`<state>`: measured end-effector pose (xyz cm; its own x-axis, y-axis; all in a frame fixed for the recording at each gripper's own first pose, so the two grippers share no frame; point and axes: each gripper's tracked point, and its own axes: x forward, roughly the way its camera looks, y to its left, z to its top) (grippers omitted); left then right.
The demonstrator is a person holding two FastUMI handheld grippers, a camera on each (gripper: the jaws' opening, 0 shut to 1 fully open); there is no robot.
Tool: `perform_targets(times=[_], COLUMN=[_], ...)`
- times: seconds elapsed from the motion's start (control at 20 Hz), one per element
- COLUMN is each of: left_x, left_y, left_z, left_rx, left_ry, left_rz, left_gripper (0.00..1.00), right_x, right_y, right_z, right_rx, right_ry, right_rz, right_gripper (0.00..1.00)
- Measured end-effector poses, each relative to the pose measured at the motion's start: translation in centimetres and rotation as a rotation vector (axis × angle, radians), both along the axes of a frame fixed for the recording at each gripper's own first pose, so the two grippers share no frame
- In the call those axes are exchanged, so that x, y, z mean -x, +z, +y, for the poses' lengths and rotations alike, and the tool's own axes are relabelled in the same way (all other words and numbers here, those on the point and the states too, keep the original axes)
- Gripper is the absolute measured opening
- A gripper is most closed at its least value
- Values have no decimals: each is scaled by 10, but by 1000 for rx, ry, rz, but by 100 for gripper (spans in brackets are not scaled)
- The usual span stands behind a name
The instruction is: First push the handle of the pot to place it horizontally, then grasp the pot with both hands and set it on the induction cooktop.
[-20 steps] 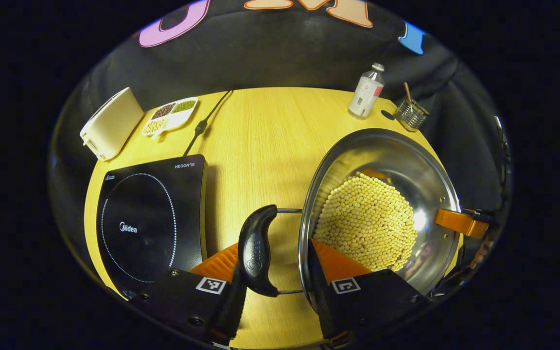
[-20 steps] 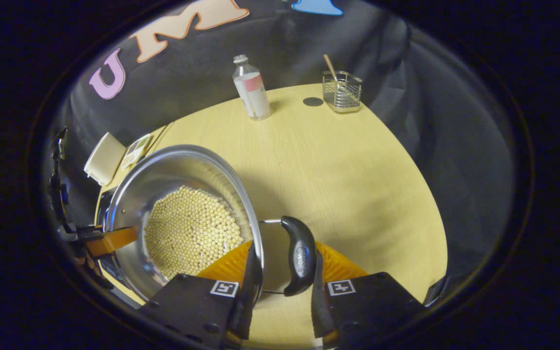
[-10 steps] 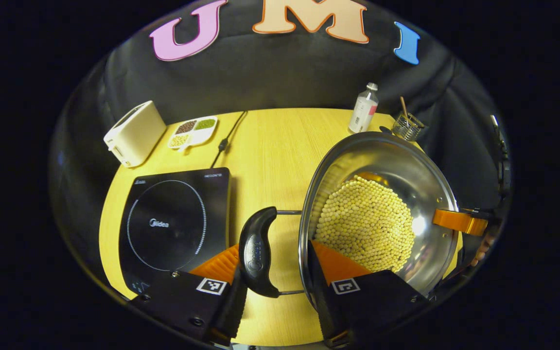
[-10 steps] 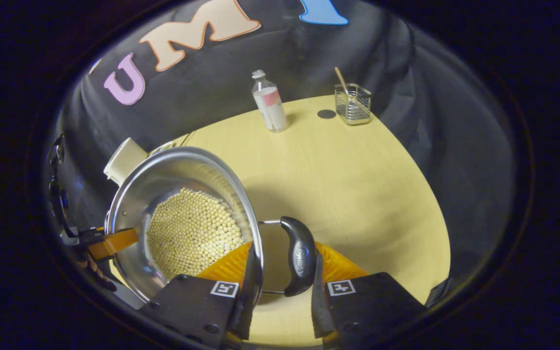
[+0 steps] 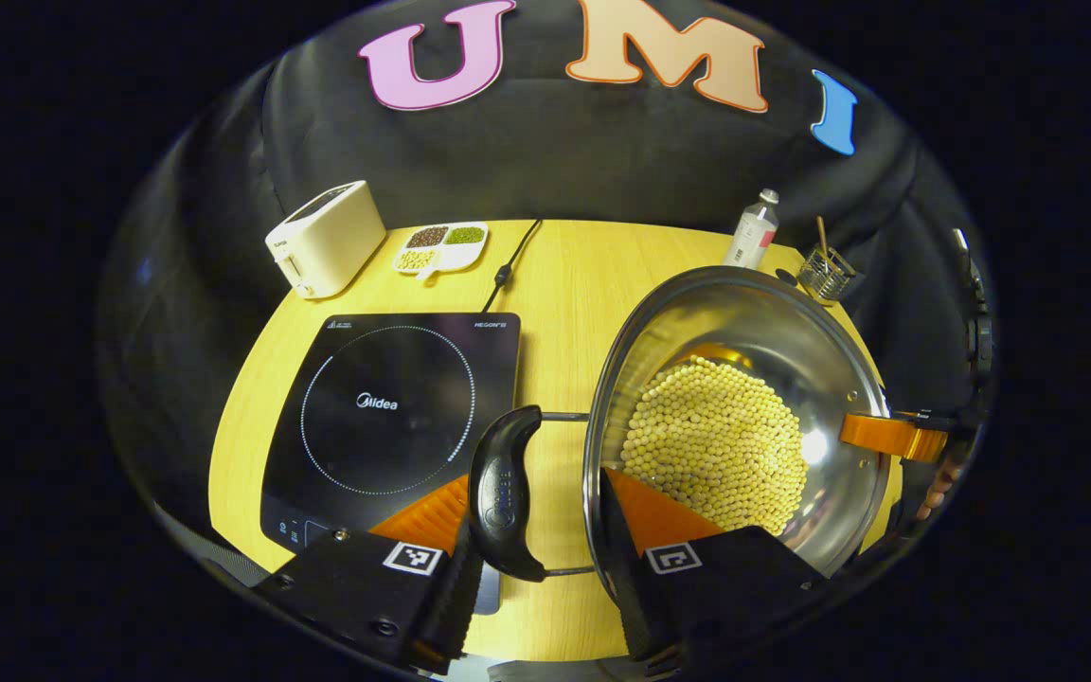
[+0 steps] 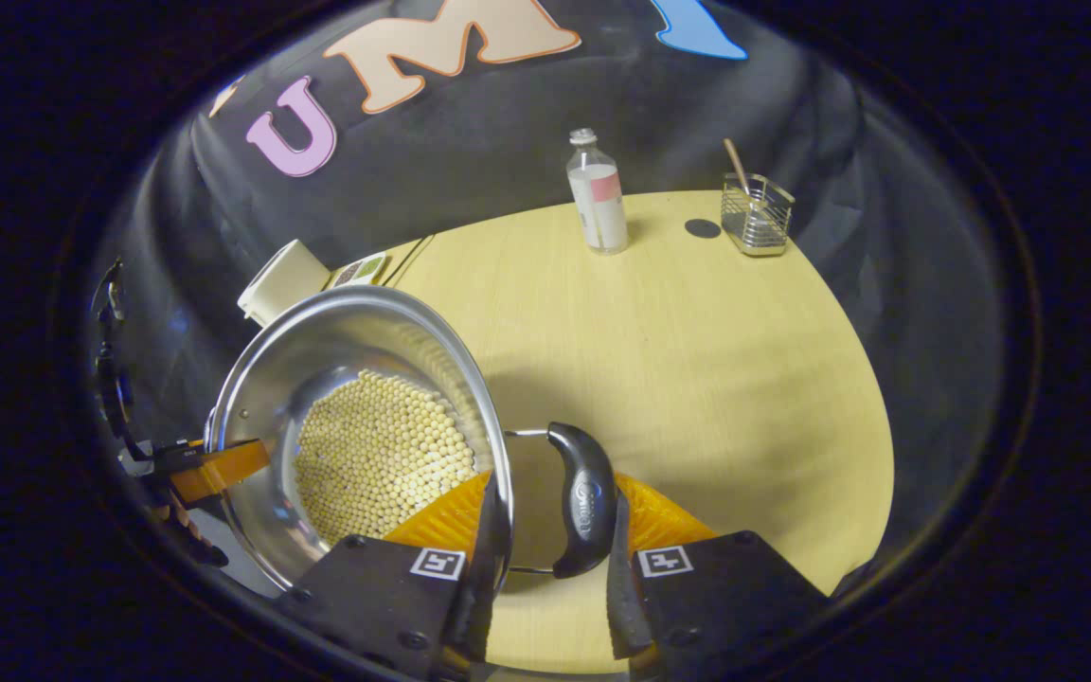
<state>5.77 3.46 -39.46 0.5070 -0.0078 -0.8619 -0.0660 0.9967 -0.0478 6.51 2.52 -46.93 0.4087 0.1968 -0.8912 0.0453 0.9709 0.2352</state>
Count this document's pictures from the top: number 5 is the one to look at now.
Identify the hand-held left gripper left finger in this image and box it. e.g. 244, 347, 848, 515
252, 474, 486, 675

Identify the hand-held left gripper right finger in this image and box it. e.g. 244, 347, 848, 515
598, 467, 831, 664

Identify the stainless steel pot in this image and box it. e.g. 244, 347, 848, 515
468, 266, 897, 607

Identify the black induction cooktop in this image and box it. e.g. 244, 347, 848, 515
259, 313, 522, 615

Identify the clear glass holder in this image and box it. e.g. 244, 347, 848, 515
796, 246, 857, 304

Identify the large pile of yellow soybeans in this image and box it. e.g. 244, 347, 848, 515
619, 355, 810, 536

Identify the small clear plastic bottle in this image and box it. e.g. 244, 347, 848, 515
723, 188, 780, 270

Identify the white divided dish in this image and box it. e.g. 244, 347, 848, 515
392, 223, 490, 282

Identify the white toaster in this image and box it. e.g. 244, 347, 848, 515
265, 180, 387, 300

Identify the black backdrop cloth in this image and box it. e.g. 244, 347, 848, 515
96, 0, 996, 569

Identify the black power cable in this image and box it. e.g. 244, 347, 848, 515
481, 220, 544, 314

